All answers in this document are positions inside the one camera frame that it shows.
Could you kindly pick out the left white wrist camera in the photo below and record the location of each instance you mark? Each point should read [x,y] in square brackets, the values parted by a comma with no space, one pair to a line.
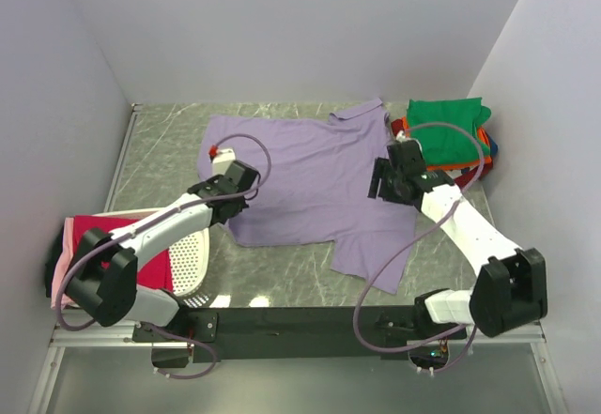
[220,159]

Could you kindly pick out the orange folded t shirt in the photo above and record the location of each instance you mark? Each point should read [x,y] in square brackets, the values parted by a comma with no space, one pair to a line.
[483,151]

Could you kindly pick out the pink t shirt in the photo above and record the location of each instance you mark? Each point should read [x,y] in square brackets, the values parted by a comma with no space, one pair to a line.
[68,245]

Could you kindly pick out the green folded t shirt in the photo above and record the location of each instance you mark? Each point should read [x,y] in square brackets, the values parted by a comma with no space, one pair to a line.
[447,129]

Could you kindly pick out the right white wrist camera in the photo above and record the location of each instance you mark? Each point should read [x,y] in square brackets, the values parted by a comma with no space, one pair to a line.
[401,137]

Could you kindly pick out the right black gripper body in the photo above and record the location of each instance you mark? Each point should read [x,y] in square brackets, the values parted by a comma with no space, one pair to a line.
[390,187]

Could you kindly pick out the lavender t shirt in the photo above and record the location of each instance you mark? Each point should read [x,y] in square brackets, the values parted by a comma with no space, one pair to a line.
[319,173]

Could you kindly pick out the black garment in basket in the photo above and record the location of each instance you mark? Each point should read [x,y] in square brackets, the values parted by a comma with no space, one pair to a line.
[51,261]

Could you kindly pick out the blue folded t shirt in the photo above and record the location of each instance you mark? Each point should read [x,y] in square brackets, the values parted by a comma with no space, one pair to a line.
[494,149]

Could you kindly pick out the white perforated laundry basket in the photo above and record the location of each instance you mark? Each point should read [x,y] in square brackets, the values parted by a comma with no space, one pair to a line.
[188,256]

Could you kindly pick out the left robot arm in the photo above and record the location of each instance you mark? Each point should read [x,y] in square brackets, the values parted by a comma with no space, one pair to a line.
[101,283]

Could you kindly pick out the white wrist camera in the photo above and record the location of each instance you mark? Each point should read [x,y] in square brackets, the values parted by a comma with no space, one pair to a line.
[220,159]
[401,137]

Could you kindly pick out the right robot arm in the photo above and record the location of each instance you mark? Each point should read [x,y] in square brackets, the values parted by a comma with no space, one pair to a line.
[511,283]

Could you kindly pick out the magenta t shirt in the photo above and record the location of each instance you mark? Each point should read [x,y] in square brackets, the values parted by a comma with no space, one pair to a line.
[156,273]

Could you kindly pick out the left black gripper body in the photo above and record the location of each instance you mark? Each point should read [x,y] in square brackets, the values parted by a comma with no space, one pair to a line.
[241,205]

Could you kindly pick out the aluminium rail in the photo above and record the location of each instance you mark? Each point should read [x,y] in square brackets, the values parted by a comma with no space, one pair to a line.
[120,335]

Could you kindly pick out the black base beam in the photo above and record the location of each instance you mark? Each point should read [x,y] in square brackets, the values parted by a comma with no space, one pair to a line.
[307,332]

